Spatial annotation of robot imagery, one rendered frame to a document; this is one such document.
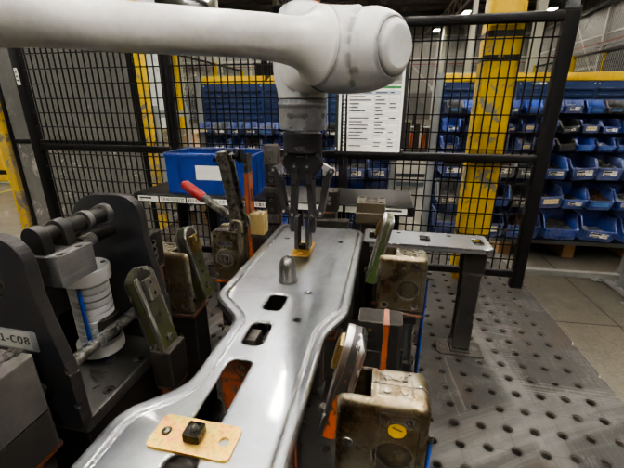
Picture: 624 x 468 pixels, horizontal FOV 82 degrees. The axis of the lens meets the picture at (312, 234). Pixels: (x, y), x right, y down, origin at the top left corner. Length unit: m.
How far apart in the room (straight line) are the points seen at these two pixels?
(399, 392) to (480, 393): 0.58
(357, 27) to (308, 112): 0.20
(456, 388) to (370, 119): 0.82
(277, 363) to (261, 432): 0.10
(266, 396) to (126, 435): 0.14
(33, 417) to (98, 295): 0.16
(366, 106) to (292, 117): 0.59
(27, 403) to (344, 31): 0.54
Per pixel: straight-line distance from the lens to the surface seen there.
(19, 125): 3.51
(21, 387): 0.45
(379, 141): 1.25
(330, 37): 0.52
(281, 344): 0.51
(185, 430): 0.41
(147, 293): 0.52
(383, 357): 0.61
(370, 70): 0.52
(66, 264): 0.45
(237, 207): 0.77
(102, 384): 0.57
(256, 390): 0.45
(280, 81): 0.69
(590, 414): 1.01
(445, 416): 0.88
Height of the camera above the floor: 1.30
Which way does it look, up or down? 20 degrees down
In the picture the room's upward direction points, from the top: straight up
